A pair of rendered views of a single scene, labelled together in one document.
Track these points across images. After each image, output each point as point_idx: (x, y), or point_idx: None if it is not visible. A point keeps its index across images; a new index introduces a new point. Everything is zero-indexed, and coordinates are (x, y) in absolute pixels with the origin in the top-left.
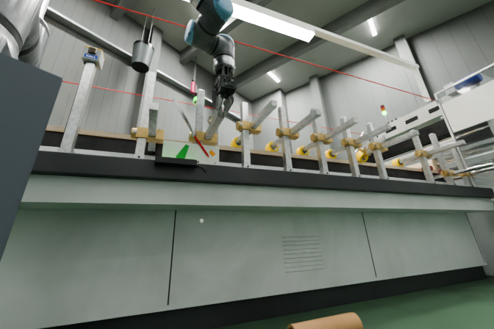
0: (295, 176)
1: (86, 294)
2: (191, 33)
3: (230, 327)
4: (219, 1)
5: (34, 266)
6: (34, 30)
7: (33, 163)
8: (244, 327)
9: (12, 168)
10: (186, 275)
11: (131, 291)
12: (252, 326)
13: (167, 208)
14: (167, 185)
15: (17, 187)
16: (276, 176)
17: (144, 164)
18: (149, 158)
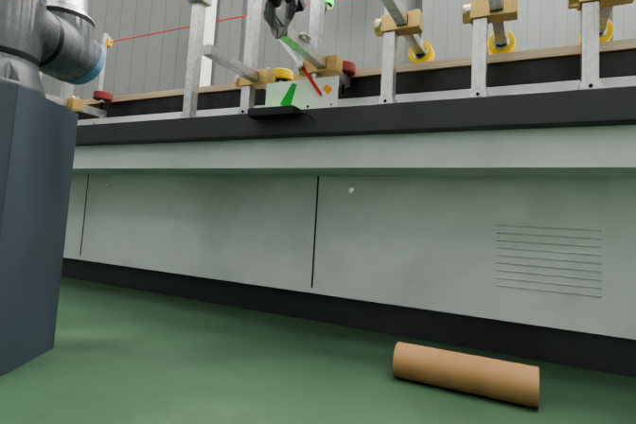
0: (482, 107)
1: (240, 258)
2: None
3: (387, 336)
4: None
5: (203, 226)
6: (46, 34)
7: (10, 146)
8: (402, 342)
9: (1, 150)
10: (331, 258)
11: (275, 264)
12: (415, 344)
13: (300, 173)
14: (275, 143)
15: (5, 161)
16: (435, 112)
17: (245, 119)
18: None
